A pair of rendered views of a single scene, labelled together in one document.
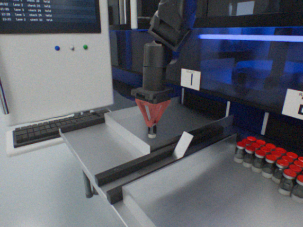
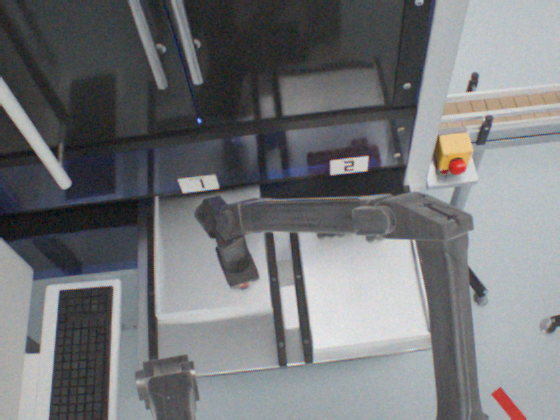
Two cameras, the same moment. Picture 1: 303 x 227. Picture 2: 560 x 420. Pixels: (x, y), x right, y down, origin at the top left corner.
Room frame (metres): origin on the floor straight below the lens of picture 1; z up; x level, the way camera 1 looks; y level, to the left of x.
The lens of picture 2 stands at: (0.06, 0.37, 2.27)
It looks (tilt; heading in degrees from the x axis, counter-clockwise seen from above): 62 degrees down; 306
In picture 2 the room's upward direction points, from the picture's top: 7 degrees counter-clockwise
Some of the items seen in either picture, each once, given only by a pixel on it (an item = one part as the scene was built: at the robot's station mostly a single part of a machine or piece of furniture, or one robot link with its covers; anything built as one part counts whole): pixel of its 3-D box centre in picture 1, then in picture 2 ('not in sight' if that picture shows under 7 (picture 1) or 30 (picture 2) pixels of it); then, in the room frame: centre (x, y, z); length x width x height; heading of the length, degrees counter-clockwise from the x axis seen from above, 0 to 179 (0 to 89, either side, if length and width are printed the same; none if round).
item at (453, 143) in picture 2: not in sight; (452, 149); (0.21, -0.50, 1.00); 0.08 x 0.07 x 0.07; 126
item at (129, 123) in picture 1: (168, 118); (209, 243); (0.62, -0.06, 0.90); 0.34 x 0.26 x 0.04; 126
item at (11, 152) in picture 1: (66, 125); (62, 370); (0.79, 0.37, 0.79); 0.45 x 0.28 x 0.03; 124
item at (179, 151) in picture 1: (166, 153); (288, 293); (0.39, -0.03, 0.91); 0.14 x 0.03 x 0.06; 127
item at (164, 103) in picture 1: (152, 109); not in sight; (0.49, 0.00, 0.98); 0.07 x 0.07 x 0.09; 52
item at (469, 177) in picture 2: not in sight; (446, 161); (0.23, -0.54, 0.87); 0.14 x 0.13 x 0.02; 126
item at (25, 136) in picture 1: (68, 124); (80, 366); (0.75, 0.34, 0.82); 0.40 x 0.14 x 0.02; 124
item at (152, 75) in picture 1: (154, 81); (235, 257); (0.49, -0.01, 1.05); 0.10 x 0.07 x 0.07; 142
